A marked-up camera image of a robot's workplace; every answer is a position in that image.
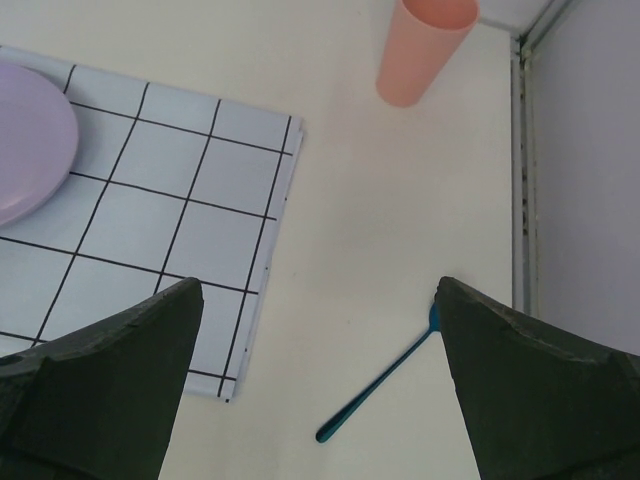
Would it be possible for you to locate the blue checkered cloth placemat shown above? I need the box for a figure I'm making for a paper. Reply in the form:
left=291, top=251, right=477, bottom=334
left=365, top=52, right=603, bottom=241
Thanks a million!
left=1, top=46, right=303, bottom=400

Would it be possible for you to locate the blue metallic spoon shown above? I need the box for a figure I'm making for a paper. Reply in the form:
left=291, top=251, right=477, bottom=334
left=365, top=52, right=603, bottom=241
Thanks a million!
left=315, top=302, right=440, bottom=444

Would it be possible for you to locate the purple plastic plate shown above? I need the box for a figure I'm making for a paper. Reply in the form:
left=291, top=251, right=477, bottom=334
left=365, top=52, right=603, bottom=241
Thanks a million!
left=1, top=61, right=79, bottom=225

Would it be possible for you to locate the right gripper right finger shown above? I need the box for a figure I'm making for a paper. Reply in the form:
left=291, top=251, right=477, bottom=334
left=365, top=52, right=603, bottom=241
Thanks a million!
left=435, top=277, right=639, bottom=479

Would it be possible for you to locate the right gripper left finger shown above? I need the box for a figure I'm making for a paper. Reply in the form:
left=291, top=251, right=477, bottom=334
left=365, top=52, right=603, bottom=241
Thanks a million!
left=1, top=278, right=204, bottom=479

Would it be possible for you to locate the pink plastic cup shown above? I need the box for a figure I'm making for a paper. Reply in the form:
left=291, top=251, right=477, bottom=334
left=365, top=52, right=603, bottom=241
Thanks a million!
left=376, top=0, right=480, bottom=107

